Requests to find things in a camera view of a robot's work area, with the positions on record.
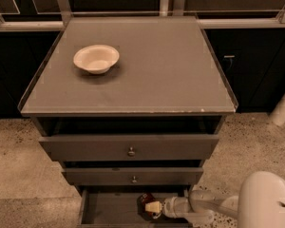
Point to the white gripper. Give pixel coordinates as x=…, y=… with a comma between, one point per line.
x=171, y=205

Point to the red coke can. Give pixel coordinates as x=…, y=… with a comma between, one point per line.
x=142, y=200

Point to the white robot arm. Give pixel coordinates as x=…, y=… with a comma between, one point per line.
x=259, y=204

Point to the grey open bottom drawer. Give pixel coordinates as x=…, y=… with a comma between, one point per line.
x=122, y=207

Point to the grey top drawer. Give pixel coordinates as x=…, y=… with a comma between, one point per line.
x=109, y=148

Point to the grey middle drawer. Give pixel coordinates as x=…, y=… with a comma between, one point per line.
x=133, y=176

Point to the grey drawer cabinet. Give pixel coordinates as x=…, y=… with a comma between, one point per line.
x=166, y=81

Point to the white paper bowl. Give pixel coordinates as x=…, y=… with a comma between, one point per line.
x=96, y=59

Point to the white cylindrical post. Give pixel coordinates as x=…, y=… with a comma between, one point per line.
x=278, y=114

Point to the metal railing frame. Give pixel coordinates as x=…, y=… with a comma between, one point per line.
x=26, y=15

